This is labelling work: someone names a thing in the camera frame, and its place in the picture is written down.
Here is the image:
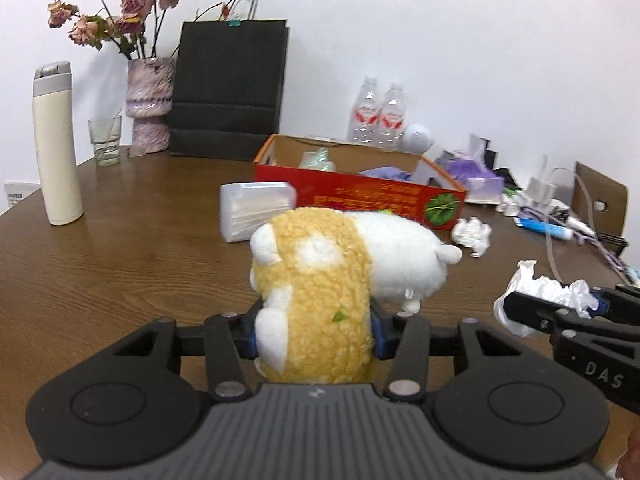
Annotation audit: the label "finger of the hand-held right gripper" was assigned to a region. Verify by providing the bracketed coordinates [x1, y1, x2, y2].
[502, 291, 592, 334]
[590, 284, 640, 319]

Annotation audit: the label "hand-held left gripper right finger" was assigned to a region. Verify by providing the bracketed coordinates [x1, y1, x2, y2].
[370, 302, 526, 403]

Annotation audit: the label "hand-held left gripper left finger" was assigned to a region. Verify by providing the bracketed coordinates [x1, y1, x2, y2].
[112, 311, 261, 402]

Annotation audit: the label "white tissue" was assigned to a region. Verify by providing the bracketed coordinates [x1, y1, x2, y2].
[493, 260, 601, 337]
[451, 217, 493, 259]

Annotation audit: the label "yellow and white plush toy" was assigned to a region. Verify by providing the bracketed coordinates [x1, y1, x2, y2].
[249, 207, 463, 386]

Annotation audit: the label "clear plastic swab box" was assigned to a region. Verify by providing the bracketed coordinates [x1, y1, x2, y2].
[220, 181, 299, 244]

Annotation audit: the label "red cardboard box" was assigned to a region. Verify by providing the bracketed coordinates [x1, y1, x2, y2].
[252, 134, 468, 233]

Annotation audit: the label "blue toothpaste tube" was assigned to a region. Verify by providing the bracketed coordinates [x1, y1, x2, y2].
[517, 215, 575, 241]

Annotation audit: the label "white charger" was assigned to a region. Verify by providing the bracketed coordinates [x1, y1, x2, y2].
[527, 155, 558, 206]

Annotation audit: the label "brown cardboard sheet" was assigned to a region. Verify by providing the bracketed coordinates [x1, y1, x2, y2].
[572, 161, 629, 241]

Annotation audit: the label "purple tissue pack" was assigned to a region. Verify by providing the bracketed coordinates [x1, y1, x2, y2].
[445, 134, 506, 205]

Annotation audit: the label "purple plastic bag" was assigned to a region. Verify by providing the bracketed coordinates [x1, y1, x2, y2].
[360, 166, 412, 182]

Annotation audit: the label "white paper carton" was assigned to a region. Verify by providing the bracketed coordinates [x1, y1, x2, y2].
[411, 146, 458, 188]

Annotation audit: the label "clear plastic wrapper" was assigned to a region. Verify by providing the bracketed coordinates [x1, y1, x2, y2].
[299, 148, 337, 171]

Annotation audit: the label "white round speaker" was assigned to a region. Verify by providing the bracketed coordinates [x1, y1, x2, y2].
[402, 123, 435, 153]

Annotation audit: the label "clear water bottle red label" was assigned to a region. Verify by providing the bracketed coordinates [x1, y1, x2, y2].
[347, 76, 382, 147]
[378, 82, 407, 150]

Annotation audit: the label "clear drinking glass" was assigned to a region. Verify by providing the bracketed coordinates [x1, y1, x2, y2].
[88, 115, 123, 167]

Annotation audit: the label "black paper bag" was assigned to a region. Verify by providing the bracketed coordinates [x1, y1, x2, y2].
[167, 0, 290, 162]

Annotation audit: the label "cream thermos bottle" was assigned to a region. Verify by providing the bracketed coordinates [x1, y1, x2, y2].
[32, 61, 85, 226]

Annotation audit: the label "pink marbled vase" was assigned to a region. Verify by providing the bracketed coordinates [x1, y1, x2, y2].
[125, 56, 176, 157]

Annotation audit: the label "small white box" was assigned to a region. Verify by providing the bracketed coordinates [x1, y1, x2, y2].
[4, 181, 42, 209]

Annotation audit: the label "dried pink roses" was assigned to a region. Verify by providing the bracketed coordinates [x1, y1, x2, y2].
[47, 0, 185, 61]

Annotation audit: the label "purple cable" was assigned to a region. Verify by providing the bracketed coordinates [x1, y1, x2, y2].
[560, 210, 632, 272]

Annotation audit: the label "white charging cable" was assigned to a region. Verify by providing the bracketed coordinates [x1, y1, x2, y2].
[542, 167, 631, 281]

